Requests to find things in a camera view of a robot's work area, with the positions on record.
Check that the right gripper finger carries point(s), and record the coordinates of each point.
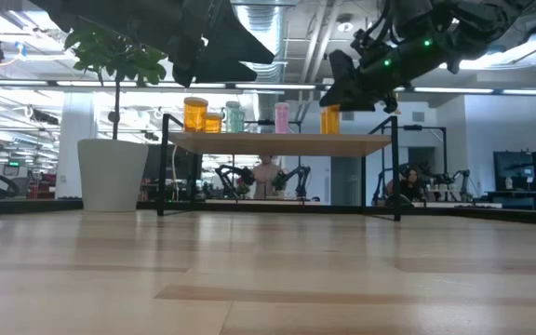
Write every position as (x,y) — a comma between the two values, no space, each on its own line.
(342,88)

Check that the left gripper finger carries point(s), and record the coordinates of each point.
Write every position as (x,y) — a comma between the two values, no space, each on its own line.
(240,42)
(226,73)

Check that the wide orange medicine bottle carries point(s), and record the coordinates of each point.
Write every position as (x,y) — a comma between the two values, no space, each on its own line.
(330,121)

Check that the tall pink medicine bottle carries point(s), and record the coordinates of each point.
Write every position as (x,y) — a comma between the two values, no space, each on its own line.
(282,118)

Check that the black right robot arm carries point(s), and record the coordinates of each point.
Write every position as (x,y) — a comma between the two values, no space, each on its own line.
(473,28)

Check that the black background robot arm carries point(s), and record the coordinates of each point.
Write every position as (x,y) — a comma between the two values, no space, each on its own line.
(454,179)

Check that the long led light bar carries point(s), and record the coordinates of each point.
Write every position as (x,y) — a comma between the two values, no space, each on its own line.
(272,86)

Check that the green leafy potted tree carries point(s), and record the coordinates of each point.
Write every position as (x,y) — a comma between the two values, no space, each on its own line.
(119,56)

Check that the black background robot station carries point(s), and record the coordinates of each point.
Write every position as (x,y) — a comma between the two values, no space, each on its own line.
(233,177)
(296,179)

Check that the person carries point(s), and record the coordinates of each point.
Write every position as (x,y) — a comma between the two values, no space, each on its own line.
(265,179)
(410,183)

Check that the white plant pot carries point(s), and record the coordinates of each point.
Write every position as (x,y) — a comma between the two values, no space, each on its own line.
(112,177)

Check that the black background equipment cabinet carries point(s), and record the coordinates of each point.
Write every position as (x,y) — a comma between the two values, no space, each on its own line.
(524,177)

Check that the silver round ventilation duct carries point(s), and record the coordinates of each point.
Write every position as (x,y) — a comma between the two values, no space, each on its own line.
(263,28)

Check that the black metal background frame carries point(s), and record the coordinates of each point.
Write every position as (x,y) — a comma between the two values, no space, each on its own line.
(424,127)

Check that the wooden shelf black frame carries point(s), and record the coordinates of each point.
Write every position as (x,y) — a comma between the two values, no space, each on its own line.
(296,145)

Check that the black aluminium rail frame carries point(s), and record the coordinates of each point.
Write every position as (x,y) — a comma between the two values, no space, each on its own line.
(482,215)
(26,207)

